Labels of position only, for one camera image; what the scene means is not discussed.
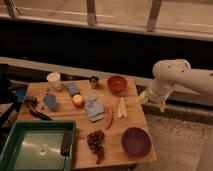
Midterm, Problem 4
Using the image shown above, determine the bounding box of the blue folded cloth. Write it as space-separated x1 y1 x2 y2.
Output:
85 94 105 122

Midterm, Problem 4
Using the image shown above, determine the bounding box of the bunch of dark grapes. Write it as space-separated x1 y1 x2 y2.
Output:
87 130 105 164

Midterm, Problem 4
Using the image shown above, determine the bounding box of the black handled utensil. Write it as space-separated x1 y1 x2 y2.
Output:
30 110 52 120

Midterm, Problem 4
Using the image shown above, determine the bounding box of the green plastic tray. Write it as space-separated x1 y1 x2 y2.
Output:
0 121 76 171

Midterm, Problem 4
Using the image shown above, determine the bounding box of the orange bowl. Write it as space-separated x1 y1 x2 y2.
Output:
107 75 127 93

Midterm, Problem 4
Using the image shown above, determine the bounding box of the blue sponge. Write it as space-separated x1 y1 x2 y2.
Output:
67 84 80 97

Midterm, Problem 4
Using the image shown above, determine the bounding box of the blue scoop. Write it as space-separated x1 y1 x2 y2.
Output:
43 93 57 111

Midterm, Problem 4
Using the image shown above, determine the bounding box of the white paper cup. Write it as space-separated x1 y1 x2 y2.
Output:
47 72 62 90

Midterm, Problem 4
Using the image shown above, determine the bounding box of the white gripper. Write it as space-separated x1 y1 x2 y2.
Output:
136 80 173 113

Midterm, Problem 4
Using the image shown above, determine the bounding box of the small dark toy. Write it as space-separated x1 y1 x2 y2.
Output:
24 96 38 107

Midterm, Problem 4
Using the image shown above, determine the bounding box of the dark brush in tray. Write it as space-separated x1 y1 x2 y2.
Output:
60 130 72 156

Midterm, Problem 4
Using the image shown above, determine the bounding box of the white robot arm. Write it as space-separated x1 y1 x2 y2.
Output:
137 59 213 171

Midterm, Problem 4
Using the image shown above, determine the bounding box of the small metal cup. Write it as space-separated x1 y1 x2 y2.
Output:
89 76 99 89

